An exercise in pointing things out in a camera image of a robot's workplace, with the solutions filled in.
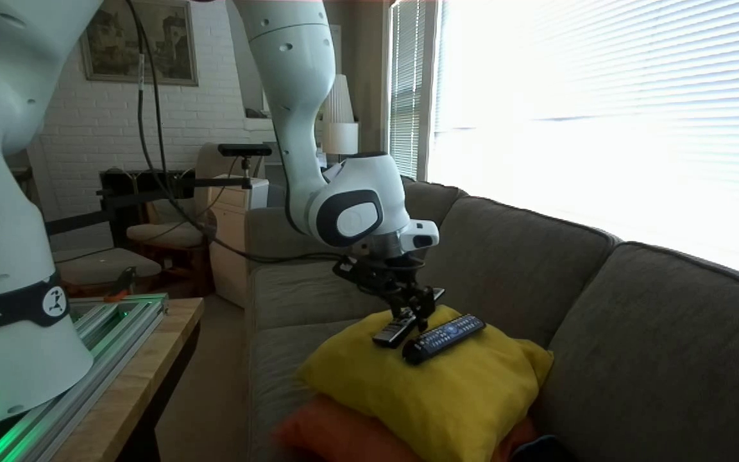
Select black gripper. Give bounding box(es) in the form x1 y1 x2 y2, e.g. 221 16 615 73
334 255 444 333

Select silver remote control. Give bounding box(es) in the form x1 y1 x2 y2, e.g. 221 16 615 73
371 313 415 349

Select black remote control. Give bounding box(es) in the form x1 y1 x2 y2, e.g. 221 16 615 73
402 313 484 366

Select yellow pillow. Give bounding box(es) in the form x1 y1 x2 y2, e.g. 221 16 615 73
297 312 554 462

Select orange pillow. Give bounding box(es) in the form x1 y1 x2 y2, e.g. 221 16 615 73
275 396 535 462

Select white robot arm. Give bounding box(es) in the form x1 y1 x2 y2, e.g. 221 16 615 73
0 0 438 422

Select grey fabric sofa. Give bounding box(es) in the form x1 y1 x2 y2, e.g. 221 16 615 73
244 172 739 462

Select white table lamp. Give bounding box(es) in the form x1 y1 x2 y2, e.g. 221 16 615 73
317 74 358 154

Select wooden armchair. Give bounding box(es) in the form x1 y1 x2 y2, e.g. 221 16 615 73
98 167 213 295

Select wooden table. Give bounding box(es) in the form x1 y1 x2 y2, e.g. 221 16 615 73
52 299 204 462

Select white window blinds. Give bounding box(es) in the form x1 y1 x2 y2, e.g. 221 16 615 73
385 0 739 287

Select beige footstool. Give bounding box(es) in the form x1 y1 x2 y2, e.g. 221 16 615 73
58 247 162 295

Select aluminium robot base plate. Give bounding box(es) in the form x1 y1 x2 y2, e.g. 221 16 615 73
0 294 166 462

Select framed wall picture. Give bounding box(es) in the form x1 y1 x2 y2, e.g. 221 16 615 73
80 0 198 88

